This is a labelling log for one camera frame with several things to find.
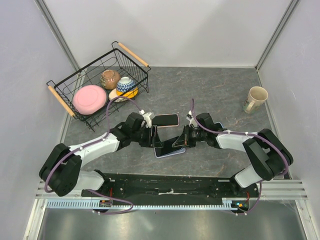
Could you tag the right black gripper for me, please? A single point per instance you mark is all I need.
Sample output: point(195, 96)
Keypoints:
point(184, 140)

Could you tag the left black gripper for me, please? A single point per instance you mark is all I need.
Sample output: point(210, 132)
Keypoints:
point(154, 141)

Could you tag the lavender phone case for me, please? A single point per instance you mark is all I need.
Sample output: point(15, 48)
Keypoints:
point(170, 155)

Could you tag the blue edged black phone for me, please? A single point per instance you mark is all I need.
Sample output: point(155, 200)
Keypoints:
point(168, 143)

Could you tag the pink phone case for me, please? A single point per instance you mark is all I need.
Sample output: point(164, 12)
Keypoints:
point(178, 120)

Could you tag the light blue phone case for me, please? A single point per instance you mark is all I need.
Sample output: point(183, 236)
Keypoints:
point(219, 131)

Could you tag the pink edged black phone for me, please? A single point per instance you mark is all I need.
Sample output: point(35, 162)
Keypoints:
point(219, 126)

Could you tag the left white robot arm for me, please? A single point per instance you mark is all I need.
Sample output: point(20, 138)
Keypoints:
point(62, 172)

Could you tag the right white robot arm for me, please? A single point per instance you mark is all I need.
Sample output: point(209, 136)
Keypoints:
point(267, 155)

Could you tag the blue patterned bowl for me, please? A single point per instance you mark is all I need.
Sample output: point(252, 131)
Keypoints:
point(124, 85)

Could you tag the brown ceramic bowl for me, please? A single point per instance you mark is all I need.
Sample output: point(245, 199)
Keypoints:
point(109, 79)

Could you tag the pink plate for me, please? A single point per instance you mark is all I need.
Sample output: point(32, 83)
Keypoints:
point(89, 99)

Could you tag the cream mug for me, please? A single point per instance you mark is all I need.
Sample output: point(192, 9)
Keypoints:
point(256, 97)

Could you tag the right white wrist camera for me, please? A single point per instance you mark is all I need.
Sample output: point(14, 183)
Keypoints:
point(191, 119)

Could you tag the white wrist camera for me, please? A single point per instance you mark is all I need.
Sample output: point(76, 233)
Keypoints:
point(147, 118)
point(191, 119)

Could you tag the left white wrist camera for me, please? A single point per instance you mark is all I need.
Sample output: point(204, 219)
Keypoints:
point(147, 118)

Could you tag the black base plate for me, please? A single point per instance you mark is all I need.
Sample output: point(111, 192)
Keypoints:
point(165, 190)

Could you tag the grey cable duct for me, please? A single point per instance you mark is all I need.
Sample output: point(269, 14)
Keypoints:
point(99, 204)

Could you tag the black wire basket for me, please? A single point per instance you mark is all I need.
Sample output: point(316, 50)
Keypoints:
point(120, 59)

